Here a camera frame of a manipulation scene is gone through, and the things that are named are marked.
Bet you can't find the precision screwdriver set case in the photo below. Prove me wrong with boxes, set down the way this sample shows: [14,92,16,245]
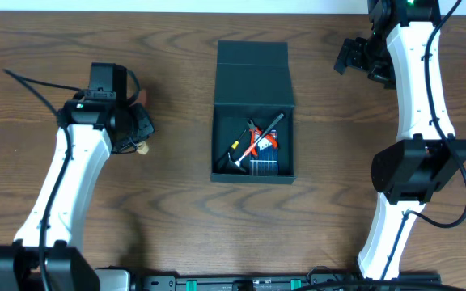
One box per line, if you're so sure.
[249,129,279,176]

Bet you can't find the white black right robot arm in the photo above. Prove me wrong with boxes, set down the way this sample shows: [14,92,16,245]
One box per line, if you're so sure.
[334,0,466,281]

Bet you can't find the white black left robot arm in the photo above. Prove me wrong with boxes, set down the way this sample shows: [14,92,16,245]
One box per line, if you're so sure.
[0,100,154,290]

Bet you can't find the small black claw hammer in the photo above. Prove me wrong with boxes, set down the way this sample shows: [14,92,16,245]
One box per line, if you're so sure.
[232,113,285,172]

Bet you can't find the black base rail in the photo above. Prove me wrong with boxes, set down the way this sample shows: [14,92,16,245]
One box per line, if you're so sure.
[95,266,443,291]

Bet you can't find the red handled pliers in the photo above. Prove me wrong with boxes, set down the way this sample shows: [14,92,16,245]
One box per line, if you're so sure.
[248,119,278,149]

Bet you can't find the orange scraper wooden handle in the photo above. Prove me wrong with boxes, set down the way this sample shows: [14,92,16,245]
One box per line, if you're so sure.
[135,89,151,156]

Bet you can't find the black yellow screwdriver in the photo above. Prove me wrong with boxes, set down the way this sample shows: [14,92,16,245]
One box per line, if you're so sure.
[217,129,247,172]

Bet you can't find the black open gift box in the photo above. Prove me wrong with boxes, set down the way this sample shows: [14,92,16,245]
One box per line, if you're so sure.
[210,40,295,184]

